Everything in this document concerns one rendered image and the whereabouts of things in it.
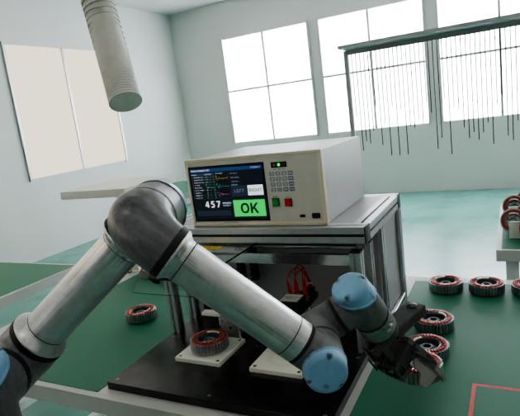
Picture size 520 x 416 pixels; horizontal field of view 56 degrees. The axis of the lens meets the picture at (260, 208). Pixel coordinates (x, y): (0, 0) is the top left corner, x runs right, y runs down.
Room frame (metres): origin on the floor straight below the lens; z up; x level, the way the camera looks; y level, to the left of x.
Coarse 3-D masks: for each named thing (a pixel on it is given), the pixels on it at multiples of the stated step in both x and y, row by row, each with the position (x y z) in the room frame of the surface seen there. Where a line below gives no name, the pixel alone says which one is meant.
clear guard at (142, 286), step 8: (224, 248) 1.37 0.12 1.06; (232, 248) 1.36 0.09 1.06; (240, 248) 1.35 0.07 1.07; (248, 248) 1.35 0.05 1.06; (216, 256) 1.30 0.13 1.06; (224, 256) 1.30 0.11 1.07; (232, 256) 1.28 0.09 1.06; (144, 272) 1.29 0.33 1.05; (136, 280) 1.28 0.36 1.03; (144, 280) 1.27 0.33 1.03; (136, 288) 1.26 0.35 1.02; (144, 288) 1.25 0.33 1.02; (152, 288) 1.24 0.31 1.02; (160, 288) 1.23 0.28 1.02; (168, 288) 1.22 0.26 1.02; (176, 288) 1.21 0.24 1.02; (192, 296) 1.17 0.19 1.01
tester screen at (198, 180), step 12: (216, 168) 1.45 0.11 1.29; (228, 168) 1.43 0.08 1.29; (240, 168) 1.41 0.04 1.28; (252, 168) 1.39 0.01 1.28; (192, 180) 1.49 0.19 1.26; (204, 180) 1.47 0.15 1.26; (216, 180) 1.45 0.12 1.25; (228, 180) 1.43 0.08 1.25; (240, 180) 1.41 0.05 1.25; (252, 180) 1.39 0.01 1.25; (204, 192) 1.47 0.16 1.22; (216, 192) 1.45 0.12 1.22; (228, 192) 1.43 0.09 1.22; (264, 192) 1.38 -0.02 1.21; (204, 204) 1.48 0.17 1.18; (228, 204) 1.44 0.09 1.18; (204, 216) 1.48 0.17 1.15; (216, 216) 1.46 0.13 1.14; (228, 216) 1.44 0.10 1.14; (240, 216) 1.42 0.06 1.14; (252, 216) 1.40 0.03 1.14; (264, 216) 1.38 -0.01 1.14
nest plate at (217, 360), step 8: (232, 344) 1.35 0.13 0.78; (240, 344) 1.35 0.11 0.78; (184, 352) 1.33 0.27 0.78; (192, 352) 1.33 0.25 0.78; (224, 352) 1.30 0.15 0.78; (232, 352) 1.31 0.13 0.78; (176, 360) 1.31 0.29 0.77; (184, 360) 1.30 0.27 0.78; (192, 360) 1.29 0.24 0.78; (200, 360) 1.28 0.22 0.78; (208, 360) 1.27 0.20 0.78; (216, 360) 1.26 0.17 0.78; (224, 360) 1.27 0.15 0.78
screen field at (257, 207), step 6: (234, 204) 1.43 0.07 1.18; (240, 204) 1.42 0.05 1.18; (246, 204) 1.41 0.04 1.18; (252, 204) 1.40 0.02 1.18; (258, 204) 1.39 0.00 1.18; (264, 204) 1.38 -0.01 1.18; (234, 210) 1.43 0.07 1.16; (240, 210) 1.42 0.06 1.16; (246, 210) 1.41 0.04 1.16; (252, 210) 1.40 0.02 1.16; (258, 210) 1.39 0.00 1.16; (264, 210) 1.38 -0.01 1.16
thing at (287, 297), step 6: (288, 294) 1.33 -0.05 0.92; (294, 294) 1.32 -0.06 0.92; (300, 294) 1.32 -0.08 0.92; (312, 294) 1.37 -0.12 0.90; (318, 294) 1.38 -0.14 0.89; (282, 300) 1.29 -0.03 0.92; (288, 300) 1.28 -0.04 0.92; (294, 300) 1.27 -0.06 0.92; (300, 300) 1.28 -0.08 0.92; (306, 300) 1.31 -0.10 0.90; (312, 300) 1.34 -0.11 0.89; (288, 306) 1.27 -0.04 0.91; (294, 306) 1.26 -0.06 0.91; (300, 306) 1.27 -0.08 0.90; (306, 306) 1.30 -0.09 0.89; (300, 312) 1.26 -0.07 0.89
